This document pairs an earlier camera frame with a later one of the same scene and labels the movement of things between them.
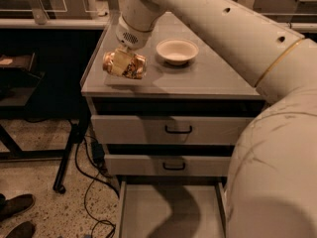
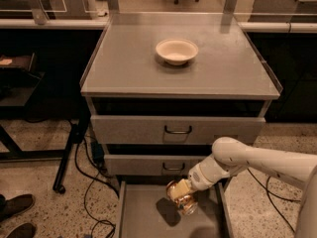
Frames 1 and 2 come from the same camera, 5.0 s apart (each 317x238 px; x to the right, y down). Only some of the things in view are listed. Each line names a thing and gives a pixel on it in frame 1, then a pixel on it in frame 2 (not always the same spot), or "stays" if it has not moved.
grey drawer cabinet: x=181 y=123 stays
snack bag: x=136 y=67 to x=186 y=203
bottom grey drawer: x=171 y=206 stays
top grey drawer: x=173 y=121 stays
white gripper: x=130 y=35 to x=198 y=179
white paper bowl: x=176 y=52 stays
